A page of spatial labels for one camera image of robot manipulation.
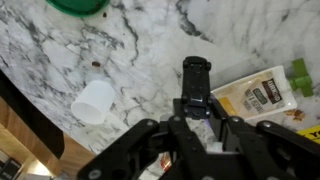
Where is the green round lid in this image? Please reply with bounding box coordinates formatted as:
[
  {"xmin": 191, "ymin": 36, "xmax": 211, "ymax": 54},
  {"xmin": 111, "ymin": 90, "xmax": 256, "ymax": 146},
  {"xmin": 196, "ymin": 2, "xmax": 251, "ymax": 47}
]
[{"xmin": 44, "ymin": 0, "xmax": 111, "ymax": 19}]

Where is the clear plastic cup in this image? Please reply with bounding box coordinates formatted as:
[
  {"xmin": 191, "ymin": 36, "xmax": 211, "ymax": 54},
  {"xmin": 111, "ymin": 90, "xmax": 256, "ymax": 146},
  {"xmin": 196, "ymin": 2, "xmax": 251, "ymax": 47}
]
[{"xmin": 70, "ymin": 79, "xmax": 117, "ymax": 126}]

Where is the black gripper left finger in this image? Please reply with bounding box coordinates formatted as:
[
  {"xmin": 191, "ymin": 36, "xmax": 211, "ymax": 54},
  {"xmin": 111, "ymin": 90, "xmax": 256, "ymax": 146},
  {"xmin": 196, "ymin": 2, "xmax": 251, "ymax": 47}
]
[{"xmin": 77, "ymin": 98, "xmax": 214, "ymax": 180}]

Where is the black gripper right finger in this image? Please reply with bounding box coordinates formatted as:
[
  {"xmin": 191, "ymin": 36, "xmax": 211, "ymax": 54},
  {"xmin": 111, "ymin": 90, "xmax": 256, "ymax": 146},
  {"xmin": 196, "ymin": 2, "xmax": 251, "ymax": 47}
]
[{"xmin": 209, "ymin": 97, "xmax": 320, "ymax": 180}]

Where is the small black toy car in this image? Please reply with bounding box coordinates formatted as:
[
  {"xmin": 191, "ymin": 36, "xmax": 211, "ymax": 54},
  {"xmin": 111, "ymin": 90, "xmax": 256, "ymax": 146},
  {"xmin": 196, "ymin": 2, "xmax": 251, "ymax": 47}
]
[{"xmin": 180, "ymin": 55, "xmax": 213, "ymax": 121}]

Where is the yellow flat box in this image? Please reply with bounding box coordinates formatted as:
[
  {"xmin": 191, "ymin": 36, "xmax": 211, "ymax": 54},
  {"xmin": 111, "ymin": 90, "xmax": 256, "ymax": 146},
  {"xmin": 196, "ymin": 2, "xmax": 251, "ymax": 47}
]
[{"xmin": 295, "ymin": 124, "xmax": 320, "ymax": 145}]

